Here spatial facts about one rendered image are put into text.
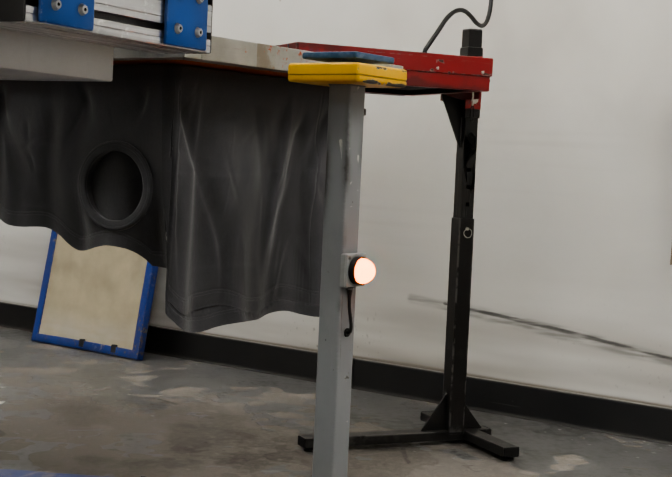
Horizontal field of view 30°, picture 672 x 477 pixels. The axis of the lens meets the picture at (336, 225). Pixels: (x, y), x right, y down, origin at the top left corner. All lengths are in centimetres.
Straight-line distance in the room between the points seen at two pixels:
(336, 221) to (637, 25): 225
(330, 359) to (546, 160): 229
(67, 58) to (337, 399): 67
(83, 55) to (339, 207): 48
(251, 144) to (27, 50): 69
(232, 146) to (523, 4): 221
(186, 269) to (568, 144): 222
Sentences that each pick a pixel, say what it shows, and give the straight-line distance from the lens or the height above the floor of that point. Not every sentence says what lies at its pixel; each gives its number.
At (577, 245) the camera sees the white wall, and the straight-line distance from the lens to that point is 403.
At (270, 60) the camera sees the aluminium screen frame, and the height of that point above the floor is 97.
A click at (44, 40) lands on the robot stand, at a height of 94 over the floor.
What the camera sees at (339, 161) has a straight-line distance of 186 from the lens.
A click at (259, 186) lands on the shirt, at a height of 76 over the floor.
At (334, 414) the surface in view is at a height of 43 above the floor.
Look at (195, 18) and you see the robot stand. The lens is 162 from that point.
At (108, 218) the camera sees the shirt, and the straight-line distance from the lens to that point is 207.
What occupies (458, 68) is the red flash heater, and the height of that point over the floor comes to 107.
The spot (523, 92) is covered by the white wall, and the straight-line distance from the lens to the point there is 413.
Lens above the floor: 81
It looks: 3 degrees down
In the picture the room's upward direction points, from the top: 3 degrees clockwise
